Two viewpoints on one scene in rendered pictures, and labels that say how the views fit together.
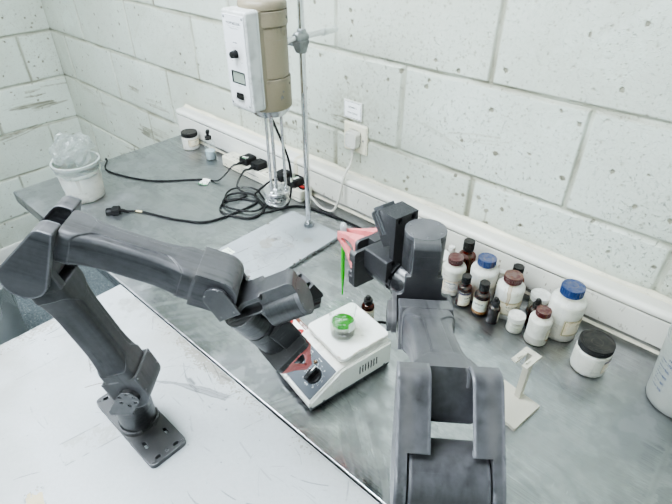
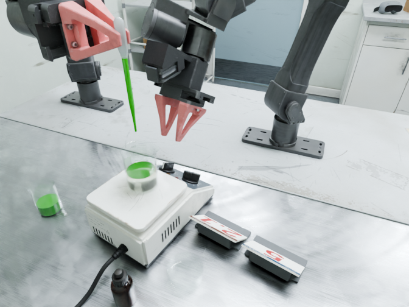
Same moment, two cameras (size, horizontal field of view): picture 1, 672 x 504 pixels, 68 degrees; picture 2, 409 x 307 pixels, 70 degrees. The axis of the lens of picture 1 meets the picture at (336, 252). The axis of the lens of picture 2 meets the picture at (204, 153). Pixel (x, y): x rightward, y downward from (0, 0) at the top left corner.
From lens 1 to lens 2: 114 cm
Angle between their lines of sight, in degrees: 106
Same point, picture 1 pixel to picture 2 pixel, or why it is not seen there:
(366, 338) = (113, 185)
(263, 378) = (220, 187)
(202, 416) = (245, 155)
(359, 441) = (120, 166)
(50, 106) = not seen: outside the picture
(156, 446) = (256, 133)
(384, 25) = not seen: outside the picture
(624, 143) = not seen: outside the picture
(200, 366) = (283, 183)
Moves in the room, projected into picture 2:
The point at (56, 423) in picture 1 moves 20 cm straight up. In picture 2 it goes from (331, 133) to (353, 58)
